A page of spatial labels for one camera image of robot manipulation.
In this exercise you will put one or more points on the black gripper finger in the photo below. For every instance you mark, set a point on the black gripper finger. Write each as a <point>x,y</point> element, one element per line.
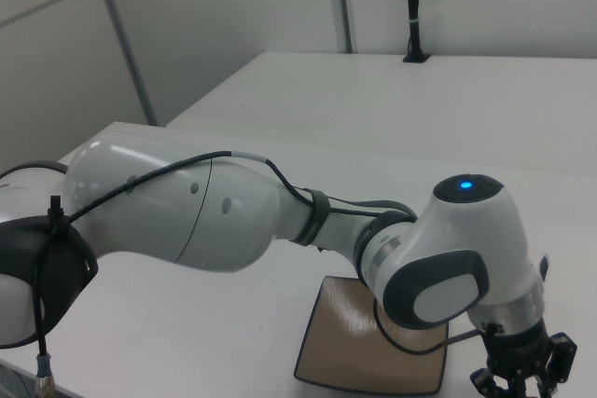
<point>563,356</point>
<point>490,384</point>

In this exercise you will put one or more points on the black pole with white band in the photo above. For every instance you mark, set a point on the black pole with white band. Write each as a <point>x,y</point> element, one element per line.
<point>412,2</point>

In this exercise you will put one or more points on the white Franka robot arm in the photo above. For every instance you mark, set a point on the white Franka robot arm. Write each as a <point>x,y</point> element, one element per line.
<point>186,211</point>

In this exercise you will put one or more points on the brown square ceramic plate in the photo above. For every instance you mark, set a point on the brown square ceramic plate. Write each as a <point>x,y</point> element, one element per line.
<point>336,333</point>

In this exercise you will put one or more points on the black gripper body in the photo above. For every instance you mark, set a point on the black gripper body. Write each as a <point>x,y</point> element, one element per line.
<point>515,347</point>

